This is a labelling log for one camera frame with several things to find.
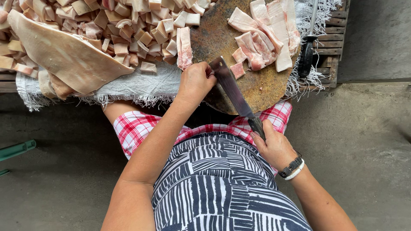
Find person's right hand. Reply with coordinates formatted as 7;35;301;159
250;119;298;171

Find dark metal link bracelet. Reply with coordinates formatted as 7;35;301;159
278;148;303;179

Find small pork chunk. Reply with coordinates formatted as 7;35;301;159
230;62;246;80
232;47;248;64

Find person's left thigh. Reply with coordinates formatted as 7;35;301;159
102;100;171;126

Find red white plaid shorts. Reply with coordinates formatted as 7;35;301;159
113;101;293;176

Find wooden slatted pallet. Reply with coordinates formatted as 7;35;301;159
0;0;351;93

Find pile of cut pork cubes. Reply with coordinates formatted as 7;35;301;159
0;0;216;79

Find heap of pork belly slabs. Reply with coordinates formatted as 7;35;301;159
228;0;301;73

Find steel cleaver with dark handle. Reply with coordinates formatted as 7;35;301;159
209;56;267;141

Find small pork skin sheet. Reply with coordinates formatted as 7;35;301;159
38;70;77;101

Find round wooden chopping board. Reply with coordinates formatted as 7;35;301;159
189;0;301;115

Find navy white striped shirt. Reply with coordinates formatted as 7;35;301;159
152;132;314;231

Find large pork skin sheet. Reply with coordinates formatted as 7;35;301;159
7;10;135;95

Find person's left hand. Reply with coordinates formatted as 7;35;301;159
177;62;217;104

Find sharpening steel with black handle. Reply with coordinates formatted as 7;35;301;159
298;0;320;79

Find white bead bracelet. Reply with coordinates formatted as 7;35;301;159
284;159;305;181

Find white woven frayed cloth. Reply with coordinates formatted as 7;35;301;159
15;0;343;112

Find long pork belly strip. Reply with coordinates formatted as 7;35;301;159
176;27;194;70

